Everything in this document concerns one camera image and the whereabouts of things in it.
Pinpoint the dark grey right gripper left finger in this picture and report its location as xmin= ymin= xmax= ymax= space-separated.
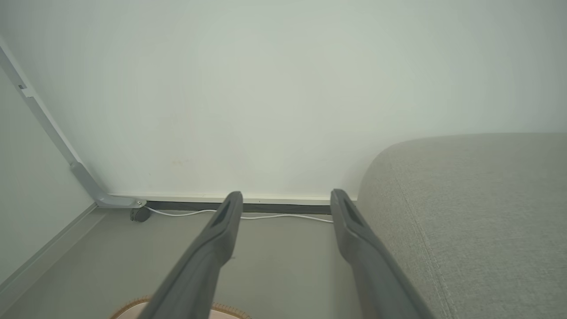
xmin=137 ymin=191 xmax=243 ymax=319

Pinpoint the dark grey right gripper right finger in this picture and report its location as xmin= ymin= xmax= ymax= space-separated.
xmin=330 ymin=189 xmax=437 ymax=319

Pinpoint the cream laundry basket brown rim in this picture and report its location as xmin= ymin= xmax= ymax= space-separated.
xmin=110 ymin=296 xmax=251 ymax=319

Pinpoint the grey fabric sofa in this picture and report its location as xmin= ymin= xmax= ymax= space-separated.
xmin=357 ymin=133 xmax=567 ymax=319

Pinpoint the thin white floor cable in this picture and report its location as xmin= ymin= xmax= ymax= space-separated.
xmin=144 ymin=206 xmax=334 ymax=223

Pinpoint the grey metal frame leg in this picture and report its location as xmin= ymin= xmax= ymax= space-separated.
xmin=0 ymin=38 xmax=147 ymax=209

